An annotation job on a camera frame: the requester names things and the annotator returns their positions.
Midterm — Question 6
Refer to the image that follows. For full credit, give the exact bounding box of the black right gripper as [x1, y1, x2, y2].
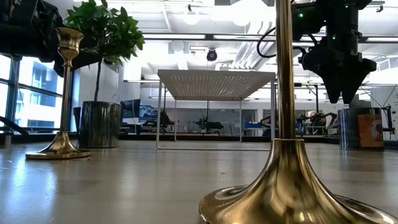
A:
[300, 37, 377, 105]

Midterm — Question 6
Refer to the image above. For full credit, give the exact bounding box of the tin can with orange top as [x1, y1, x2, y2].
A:
[337, 107, 386, 152]

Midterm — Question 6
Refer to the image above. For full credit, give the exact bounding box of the brass candlestick holder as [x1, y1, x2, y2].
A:
[25, 27, 92, 161]
[198, 0, 398, 224]

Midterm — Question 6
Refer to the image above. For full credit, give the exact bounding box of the black background stand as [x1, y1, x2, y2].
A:
[382, 105, 396, 135]

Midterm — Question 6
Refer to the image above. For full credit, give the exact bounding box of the white perforated metal shelf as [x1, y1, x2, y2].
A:
[155, 68, 277, 151]

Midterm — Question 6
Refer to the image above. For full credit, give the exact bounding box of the black background monitor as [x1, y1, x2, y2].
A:
[120, 98, 141, 119]

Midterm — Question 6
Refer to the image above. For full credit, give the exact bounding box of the green potted plant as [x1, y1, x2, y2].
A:
[63, 0, 146, 133]

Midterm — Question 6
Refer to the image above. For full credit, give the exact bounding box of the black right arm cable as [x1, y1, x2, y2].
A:
[256, 26, 308, 60]

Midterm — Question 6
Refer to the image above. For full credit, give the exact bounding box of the dark window frame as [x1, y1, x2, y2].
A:
[0, 54, 75, 134]

